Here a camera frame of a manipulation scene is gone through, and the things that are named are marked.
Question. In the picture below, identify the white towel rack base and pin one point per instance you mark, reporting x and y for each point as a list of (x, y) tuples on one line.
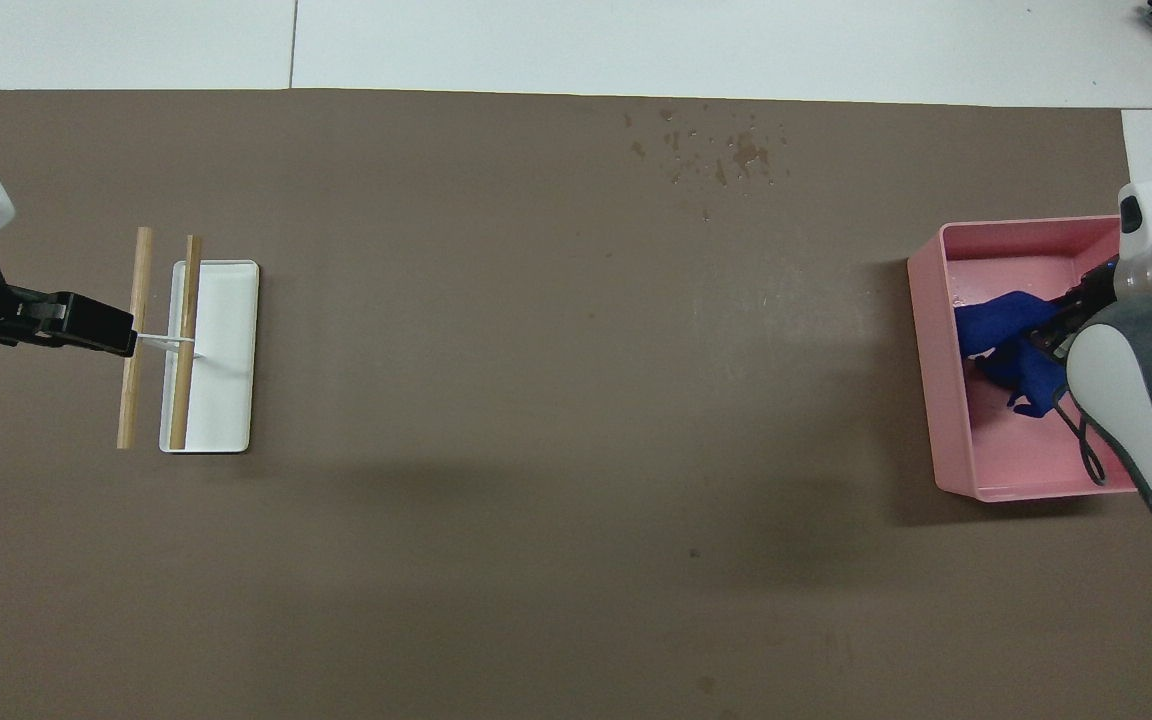
[(226, 380)]

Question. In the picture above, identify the pink plastic bin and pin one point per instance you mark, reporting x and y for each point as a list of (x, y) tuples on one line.
[(1011, 460)]

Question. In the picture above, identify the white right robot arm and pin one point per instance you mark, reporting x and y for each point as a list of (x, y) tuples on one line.
[(1136, 400)]

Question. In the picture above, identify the blue towel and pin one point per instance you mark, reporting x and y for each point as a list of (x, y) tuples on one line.
[(996, 320)]

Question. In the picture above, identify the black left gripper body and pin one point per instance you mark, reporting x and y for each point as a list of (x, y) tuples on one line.
[(26, 332)]

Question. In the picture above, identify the brown table mat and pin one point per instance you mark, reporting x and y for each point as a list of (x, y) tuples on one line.
[(536, 400)]

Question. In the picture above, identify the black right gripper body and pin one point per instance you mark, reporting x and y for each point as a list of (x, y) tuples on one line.
[(1101, 290)]

